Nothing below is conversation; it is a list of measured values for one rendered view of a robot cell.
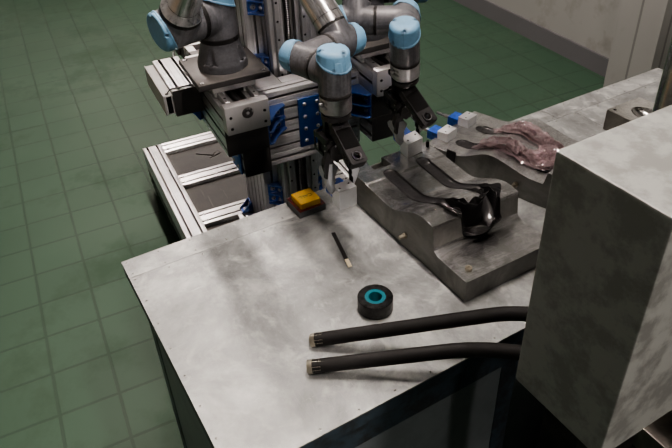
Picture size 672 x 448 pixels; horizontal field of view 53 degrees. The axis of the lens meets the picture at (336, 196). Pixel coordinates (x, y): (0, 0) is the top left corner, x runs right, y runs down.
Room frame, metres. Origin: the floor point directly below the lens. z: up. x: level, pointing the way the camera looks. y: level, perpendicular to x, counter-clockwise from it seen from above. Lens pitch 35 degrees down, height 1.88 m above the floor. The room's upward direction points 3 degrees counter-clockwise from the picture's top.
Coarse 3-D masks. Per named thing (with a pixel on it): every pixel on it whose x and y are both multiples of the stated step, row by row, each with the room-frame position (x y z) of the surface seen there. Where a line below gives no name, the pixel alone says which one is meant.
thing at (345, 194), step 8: (336, 184) 1.36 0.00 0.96; (344, 184) 1.36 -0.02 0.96; (352, 184) 1.35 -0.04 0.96; (328, 192) 1.38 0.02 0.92; (336, 192) 1.33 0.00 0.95; (344, 192) 1.33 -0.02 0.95; (352, 192) 1.34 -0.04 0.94; (336, 200) 1.34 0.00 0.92; (344, 200) 1.33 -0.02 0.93; (352, 200) 1.34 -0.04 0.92; (344, 208) 1.33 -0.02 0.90
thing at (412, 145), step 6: (408, 132) 1.62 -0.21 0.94; (414, 132) 1.60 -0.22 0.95; (408, 138) 1.58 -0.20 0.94; (414, 138) 1.58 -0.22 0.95; (420, 138) 1.58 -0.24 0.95; (402, 144) 1.58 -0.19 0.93; (408, 144) 1.56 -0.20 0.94; (414, 144) 1.57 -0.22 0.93; (420, 144) 1.58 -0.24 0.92; (402, 150) 1.59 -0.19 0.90; (408, 150) 1.57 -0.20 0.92; (414, 150) 1.58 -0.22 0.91; (420, 150) 1.59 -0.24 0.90; (408, 156) 1.57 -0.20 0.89
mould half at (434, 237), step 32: (448, 160) 1.55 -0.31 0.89; (384, 192) 1.42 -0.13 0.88; (448, 192) 1.38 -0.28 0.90; (512, 192) 1.33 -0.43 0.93; (384, 224) 1.37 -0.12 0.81; (416, 224) 1.26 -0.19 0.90; (448, 224) 1.22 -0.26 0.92; (512, 224) 1.29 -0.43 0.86; (416, 256) 1.25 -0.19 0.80; (448, 256) 1.18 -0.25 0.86; (480, 256) 1.18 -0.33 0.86; (512, 256) 1.17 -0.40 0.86; (480, 288) 1.11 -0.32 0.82
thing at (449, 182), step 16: (416, 160) 1.56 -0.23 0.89; (400, 176) 1.48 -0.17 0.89; (448, 176) 1.48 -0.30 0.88; (416, 192) 1.42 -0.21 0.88; (480, 192) 1.32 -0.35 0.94; (496, 192) 1.30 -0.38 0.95; (448, 208) 1.25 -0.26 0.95; (464, 208) 1.27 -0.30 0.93; (480, 208) 1.28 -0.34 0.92; (496, 208) 1.29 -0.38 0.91; (464, 224) 1.27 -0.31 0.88; (480, 224) 1.28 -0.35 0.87
